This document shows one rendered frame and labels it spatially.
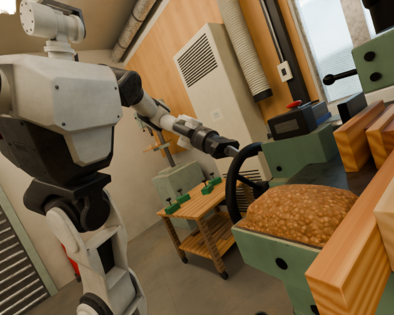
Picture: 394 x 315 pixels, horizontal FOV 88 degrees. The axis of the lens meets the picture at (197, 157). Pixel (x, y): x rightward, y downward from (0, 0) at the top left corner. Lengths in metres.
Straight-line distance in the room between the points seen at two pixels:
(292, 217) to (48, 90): 0.49
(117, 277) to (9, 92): 0.62
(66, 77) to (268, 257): 0.51
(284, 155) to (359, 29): 1.39
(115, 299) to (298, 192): 0.72
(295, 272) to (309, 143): 0.25
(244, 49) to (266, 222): 1.65
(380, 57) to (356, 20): 1.40
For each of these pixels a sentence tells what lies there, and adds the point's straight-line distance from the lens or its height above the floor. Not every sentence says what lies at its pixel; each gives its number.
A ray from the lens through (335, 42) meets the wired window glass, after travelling 1.84.
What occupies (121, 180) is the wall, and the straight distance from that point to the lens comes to 3.13.
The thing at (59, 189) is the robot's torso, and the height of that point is 1.04.
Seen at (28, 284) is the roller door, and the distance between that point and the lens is 3.07.
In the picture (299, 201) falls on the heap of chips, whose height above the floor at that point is 0.93.
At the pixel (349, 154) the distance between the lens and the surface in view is 0.37.
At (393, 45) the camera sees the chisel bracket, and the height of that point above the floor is 1.05.
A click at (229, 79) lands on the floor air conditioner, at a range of 1.79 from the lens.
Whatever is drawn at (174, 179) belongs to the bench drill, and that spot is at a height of 0.63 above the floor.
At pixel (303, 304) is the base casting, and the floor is 0.73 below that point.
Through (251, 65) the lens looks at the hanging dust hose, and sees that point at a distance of 1.80.
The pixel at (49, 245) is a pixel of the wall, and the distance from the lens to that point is 3.03.
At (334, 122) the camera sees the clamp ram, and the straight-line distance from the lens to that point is 0.49.
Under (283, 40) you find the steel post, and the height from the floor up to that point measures 1.40.
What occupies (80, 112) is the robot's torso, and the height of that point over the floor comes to 1.19.
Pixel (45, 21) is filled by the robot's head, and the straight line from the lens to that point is 0.63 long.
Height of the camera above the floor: 1.04
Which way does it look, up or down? 7 degrees down
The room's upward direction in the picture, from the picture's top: 23 degrees counter-clockwise
